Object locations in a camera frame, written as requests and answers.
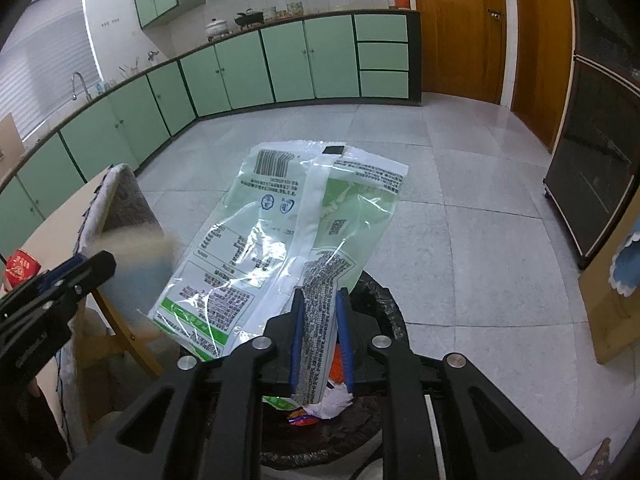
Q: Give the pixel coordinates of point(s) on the orange snack wrapper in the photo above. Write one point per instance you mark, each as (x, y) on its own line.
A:
(301, 416)

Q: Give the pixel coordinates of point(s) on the black trash bin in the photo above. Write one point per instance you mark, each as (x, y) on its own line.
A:
(385, 310)

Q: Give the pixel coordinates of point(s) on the black wok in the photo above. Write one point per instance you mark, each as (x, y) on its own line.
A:
(248, 19)

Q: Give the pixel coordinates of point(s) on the green base cabinet run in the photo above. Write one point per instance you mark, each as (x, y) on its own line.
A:
(295, 60)

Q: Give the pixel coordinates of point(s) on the crumpled white plastic bag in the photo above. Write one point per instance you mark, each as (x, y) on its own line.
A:
(335, 402)

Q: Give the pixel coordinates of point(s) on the metal sink faucet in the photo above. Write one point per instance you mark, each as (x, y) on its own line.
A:
(77, 85)

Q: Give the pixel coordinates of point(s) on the dark display cabinet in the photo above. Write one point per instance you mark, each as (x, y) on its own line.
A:
(595, 160)

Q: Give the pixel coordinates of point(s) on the cardboard box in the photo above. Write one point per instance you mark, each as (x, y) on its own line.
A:
(610, 320)

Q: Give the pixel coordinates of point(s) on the white cooking pot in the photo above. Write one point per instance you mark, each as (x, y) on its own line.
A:
(216, 28)

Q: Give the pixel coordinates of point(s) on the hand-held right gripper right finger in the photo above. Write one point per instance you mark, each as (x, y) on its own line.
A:
(345, 345)

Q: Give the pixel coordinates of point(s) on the wooden board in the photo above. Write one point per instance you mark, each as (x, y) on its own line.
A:
(9, 140)

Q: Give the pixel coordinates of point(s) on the wooden table frame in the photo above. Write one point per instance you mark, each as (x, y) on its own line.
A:
(127, 335)

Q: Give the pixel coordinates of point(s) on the large orange foam net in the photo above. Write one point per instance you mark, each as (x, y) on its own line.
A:
(338, 362)

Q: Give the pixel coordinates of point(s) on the red cup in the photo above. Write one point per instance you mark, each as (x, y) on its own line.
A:
(20, 267)

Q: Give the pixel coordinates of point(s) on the blue white cloth item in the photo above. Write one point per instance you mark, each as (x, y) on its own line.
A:
(627, 265)

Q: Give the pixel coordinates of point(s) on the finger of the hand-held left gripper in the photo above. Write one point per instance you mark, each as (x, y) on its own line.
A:
(90, 272)
(62, 271)

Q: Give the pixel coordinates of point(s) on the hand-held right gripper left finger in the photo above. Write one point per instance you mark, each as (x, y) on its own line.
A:
(296, 345)

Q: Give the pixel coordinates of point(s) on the white window blinds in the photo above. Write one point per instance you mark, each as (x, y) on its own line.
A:
(40, 60)

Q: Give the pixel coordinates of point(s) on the green white plastic package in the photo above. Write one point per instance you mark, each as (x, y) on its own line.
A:
(250, 240)

